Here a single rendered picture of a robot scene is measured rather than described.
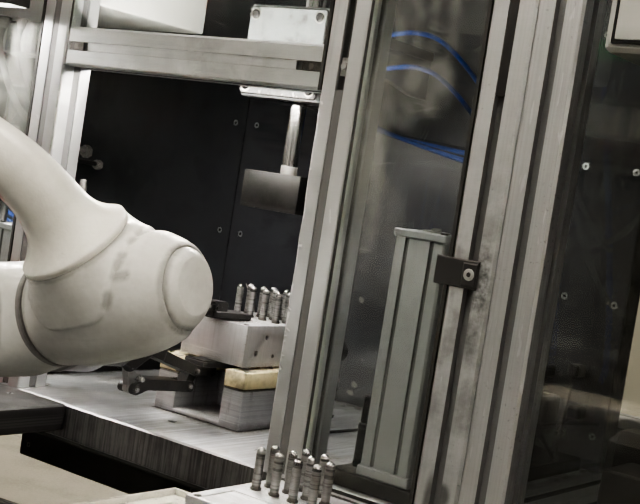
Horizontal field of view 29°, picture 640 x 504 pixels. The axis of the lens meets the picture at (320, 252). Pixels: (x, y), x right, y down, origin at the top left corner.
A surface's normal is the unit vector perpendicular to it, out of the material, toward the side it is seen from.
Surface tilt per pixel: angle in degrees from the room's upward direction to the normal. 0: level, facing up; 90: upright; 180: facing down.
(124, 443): 90
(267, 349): 90
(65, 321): 120
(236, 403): 90
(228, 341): 90
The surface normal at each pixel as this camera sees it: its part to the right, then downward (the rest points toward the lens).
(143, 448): -0.58, -0.04
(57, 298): -0.40, 0.49
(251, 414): 0.80, 0.15
